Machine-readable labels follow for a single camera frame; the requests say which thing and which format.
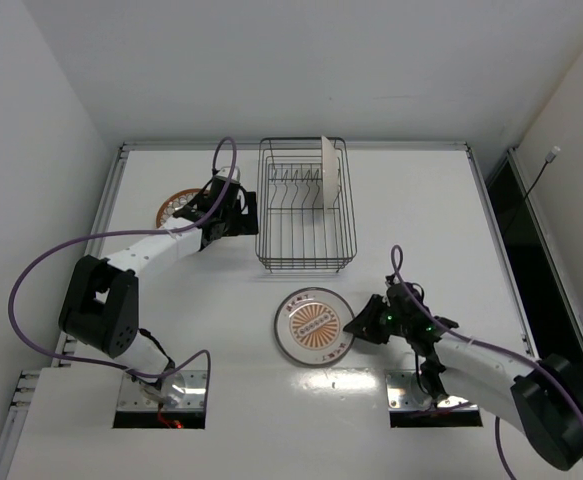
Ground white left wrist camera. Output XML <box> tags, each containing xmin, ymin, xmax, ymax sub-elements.
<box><xmin>215</xmin><ymin>166</ymin><xmax>241</xmax><ymax>183</ymax></box>

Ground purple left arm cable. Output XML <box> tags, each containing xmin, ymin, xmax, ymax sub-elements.
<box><xmin>7</xmin><ymin>136</ymin><xmax>238</xmax><ymax>396</ymax></box>

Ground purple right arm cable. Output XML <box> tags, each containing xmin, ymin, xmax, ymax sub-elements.
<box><xmin>389</xmin><ymin>244</ymin><xmax>583</xmax><ymax>480</ymax></box>

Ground brown floral pattern plate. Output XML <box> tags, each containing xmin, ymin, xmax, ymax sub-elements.
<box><xmin>321</xmin><ymin>136</ymin><xmax>340</xmax><ymax>211</ymax></box>

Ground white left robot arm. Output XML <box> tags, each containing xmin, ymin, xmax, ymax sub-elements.
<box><xmin>59</xmin><ymin>174</ymin><xmax>258</xmax><ymax>401</ymax></box>

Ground brown lattice pattern plate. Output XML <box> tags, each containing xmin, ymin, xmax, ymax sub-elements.
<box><xmin>155</xmin><ymin>188</ymin><xmax>200</xmax><ymax>228</ymax></box>

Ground metal base plate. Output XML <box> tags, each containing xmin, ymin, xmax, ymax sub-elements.
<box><xmin>116</xmin><ymin>370</ymin><xmax>207</xmax><ymax>413</ymax></box>
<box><xmin>385</xmin><ymin>370</ymin><xmax>478</xmax><ymax>414</ymax></box>

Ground sunburst pattern plate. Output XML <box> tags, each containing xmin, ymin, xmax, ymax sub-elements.
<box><xmin>273</xmin><ymin>287</ymin><xmax>354</xmax><ymax>368</ymax></box>

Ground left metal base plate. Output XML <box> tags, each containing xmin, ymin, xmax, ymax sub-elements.
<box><xmin>116</xmin><ymin>370</ymin><xmax>207</xmax><ymax>413</ymax></box>

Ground black cable with white plug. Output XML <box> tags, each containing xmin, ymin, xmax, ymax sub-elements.
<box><xmin>500</xmin><ymin>145</ymin><xmax>562</xmax><ymax>236</ymax></box>

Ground aluminium table frame rail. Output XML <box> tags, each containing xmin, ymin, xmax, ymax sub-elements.
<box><xmin>120</xmin><ymin>140</ymin><xmax>471</xmax><ymax>152</ymax></box>

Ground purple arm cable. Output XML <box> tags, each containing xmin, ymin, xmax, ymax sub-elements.
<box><xmin>7</xmin><ymin>136</ymin><xmax>238</xmax><ymax>396</ymax></box>
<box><xmin>389</xmin><ymin>244</ymin><xmax>583</xmax><ymax>480</ymax></box>

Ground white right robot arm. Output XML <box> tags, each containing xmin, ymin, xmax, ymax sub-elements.
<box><xmin>344</xmin><ymin>277</ymin><xmax>583</xmax><ymax>471</ymax></box>

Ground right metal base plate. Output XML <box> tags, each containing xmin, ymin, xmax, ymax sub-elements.
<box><xmin>385</xmin><ymin>370</ymin><xmax>478</xmax><ymax>414</ymax></box>

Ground black wire dish rack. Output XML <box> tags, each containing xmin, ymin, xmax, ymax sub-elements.
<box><xmin>255</xmin><ymin>136</ymin><xmax>358</xmax><ymax>273</ymax></box>

